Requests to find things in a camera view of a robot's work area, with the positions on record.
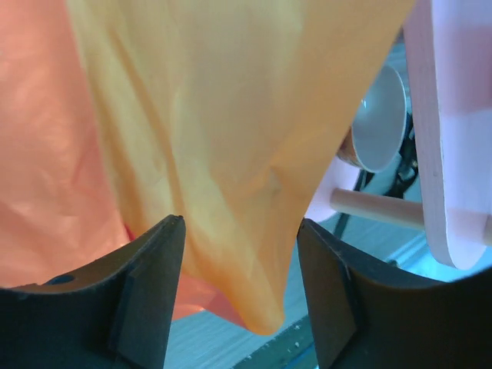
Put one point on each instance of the pink three-tier shelf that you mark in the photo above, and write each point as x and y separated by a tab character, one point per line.
448	59

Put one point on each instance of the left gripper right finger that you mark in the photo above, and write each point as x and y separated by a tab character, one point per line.
366	313

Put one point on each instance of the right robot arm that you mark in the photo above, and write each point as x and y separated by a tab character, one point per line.
381	131

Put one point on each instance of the orange flower bouquet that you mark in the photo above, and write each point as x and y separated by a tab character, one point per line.
115	114

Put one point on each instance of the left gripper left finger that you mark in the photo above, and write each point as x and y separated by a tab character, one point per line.
112	313

